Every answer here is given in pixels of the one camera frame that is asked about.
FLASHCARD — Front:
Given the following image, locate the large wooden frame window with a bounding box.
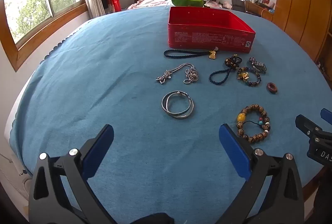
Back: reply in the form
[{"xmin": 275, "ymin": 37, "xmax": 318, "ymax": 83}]
[{"xmin": 0, "ymin": 0, "xmax": 89, "ymax": 71}]

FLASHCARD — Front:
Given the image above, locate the wooden bead bracelet yellow bead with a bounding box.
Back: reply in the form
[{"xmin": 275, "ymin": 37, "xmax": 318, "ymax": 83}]
[{"xmin": 237, "ymin": 104, "xmax": 271, "ymax": 144}]

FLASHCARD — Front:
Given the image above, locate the multicolour bead bracelet gold charm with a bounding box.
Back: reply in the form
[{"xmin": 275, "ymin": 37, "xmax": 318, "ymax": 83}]
[{"xmin": 237, "ymin": 67, "xmax": 262, "ymax": 86}]

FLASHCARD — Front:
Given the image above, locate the blue blanket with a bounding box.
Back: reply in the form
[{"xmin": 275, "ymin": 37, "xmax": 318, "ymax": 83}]
[{"xmin": 6, "ymin": 5, "xmax": 325, "ymax": 224}]

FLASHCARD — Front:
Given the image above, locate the pink bedding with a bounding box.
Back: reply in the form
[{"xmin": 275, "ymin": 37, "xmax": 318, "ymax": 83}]
[{"xmin": 127, "ymin": 0, "xmax": 223, "ymax": 10}]

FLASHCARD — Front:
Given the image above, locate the wooden desk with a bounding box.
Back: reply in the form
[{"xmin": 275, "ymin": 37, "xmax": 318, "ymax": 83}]
[{"xmin": 245, "ymin": 0, "xmax": 275, "ymax": 22}]

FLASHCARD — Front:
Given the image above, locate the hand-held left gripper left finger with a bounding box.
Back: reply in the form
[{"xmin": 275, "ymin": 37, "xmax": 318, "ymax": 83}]
[{"xmin": 28, "ymin": 124, "xmax": 117, "ymax": 224}]

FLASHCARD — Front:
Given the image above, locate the red tin box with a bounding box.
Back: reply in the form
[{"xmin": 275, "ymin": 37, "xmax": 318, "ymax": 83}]
[{"xmin": 167, "ymin": 6, "xmax": 256, "ymax": 54}]

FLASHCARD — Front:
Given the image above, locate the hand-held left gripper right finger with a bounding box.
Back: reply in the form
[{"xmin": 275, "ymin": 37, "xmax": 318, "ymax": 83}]
[{"xmin": 218, "ymin": 124, "xmax": 304, "ymax": 224}]

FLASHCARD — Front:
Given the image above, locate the black office chair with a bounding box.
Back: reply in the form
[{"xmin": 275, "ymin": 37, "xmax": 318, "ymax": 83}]
[{"xmin": 229, "ymin": 0, "xmax": 247, "ymax": 11}]

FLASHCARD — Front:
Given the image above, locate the silver charm bracelet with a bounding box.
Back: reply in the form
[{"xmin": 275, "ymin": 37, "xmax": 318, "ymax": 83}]
[{"xmin": 248, "ymin": 57, "xmax": 267, "ymax": 75}]

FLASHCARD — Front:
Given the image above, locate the wide silver bangle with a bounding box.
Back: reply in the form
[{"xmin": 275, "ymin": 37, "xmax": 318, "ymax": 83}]
[{"xmin": 161, "ymin": 93, "xmax": 192, "ymax": 117}]

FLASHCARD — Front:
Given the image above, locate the silver chain necklace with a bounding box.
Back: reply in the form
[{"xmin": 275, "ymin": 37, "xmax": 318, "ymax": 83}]
[{"xmin": 155, "ymin": 63, "xmax": 200, "ymax": 85}]

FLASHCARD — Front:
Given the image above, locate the thin silver bangle with clasp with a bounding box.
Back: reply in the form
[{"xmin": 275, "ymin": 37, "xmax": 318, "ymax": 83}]
[{"xmin": 166, "ymin": 91, "xmax": 195, "ymax": 119}]

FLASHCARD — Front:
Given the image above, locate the dark blue bead strand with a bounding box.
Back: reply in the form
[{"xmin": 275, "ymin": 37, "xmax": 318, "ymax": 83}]
[{"xmin": 208, "ymin": 56, "xmax": 243, "ymax": 85}]

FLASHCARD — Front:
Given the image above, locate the blue braided cord gold charm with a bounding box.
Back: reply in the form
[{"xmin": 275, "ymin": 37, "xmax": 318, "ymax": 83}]
[{"xmin": 163, "ymin": 48, "xmax": 220, "ymax": 60}]

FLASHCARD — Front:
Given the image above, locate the white coiled cable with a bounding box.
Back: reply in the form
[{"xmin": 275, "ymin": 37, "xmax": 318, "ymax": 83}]
[{"xmin": 0, "ymin": 153, "xmax": 31, "ymax": 200}]

